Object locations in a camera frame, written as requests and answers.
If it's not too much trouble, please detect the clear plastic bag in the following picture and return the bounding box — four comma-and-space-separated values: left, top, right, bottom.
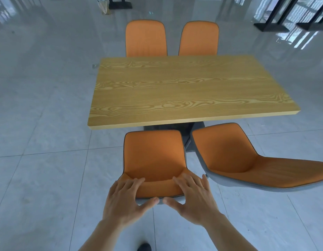
97, 0, 111, 16

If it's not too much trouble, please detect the orange upholstered chair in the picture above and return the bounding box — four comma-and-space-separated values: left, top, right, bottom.
191, 122, 323, 193
119, 130, 190, 206
178, 21, 220, 56
125, 20, 168, 57

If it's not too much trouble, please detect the person's right hand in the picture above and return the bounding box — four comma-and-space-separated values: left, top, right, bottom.
163, 173, 222, 227

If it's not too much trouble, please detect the black table pedestal base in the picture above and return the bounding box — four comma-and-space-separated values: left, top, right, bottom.
143, 122, 207, 152

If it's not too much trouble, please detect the person's right forearm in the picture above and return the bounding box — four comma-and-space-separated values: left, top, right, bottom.
203, 214, 259, 251

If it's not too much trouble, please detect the person's left forearm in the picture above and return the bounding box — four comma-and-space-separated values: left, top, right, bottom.
72, 219, 126, 251

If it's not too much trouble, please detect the person's left hand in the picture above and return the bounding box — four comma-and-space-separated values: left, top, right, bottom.
103, 177, 160, 228

